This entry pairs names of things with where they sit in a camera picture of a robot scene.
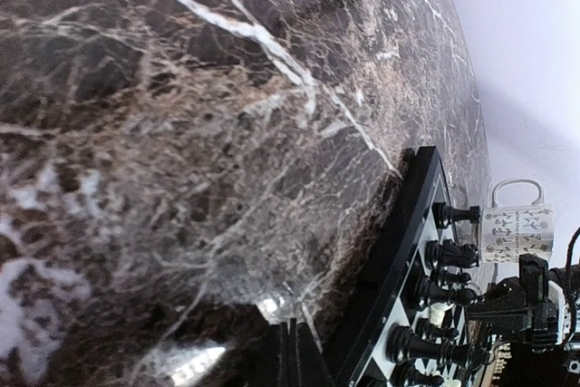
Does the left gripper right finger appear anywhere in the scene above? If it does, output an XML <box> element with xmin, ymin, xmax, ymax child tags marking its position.
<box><xmin>289</xmin><ymin>318</ymin><xmax>334</xmax><ymax>387</ymax></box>

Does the black chess knight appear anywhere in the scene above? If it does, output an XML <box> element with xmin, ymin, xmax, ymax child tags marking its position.
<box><xmin>424</xmin><ymin>239</ymin><xmax>479</xmax><ymax>269</ymax></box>

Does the black chess rook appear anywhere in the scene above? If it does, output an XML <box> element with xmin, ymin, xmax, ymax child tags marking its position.
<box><xmin>431</xmin><ymin>202</ymin><xmax>481</xmax><ymax>228</ymax></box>

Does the black grey chessboard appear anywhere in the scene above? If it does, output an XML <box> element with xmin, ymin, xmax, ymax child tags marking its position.
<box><xmin>324</xmin><ymin>147</ymin><xmax>480</xmax><ymax>386</ymax></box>

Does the black chess queen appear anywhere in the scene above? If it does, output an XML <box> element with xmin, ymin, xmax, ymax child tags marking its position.
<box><xmin>385</xmin><ymin>325</ymin><xmax>488</xmax><ymax>368</ymax></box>

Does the black chess bishop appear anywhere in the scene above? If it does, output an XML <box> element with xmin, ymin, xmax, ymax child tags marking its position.
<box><xmin>413</xmin><ymin>276</ymin><xmax>481</xmax><ymax>309</ymax></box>

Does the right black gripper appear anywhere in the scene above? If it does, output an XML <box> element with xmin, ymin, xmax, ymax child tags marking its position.
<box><xmin>466</xmin><ymin>254</ymin><xmax>579</xmax><ymax>353</ymax></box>

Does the white patterned mug yellow inside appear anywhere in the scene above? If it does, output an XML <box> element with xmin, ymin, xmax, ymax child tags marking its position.
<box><xmin>478</xmin><ymin>179</ymin><xmax>554</xmax><ymax>264</ymax></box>

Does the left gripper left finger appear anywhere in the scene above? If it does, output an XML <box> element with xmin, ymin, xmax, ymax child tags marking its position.
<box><xmin>244</xmin><ymin>303</ymin><xmax>290</xmax><ymax>387</ymax></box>

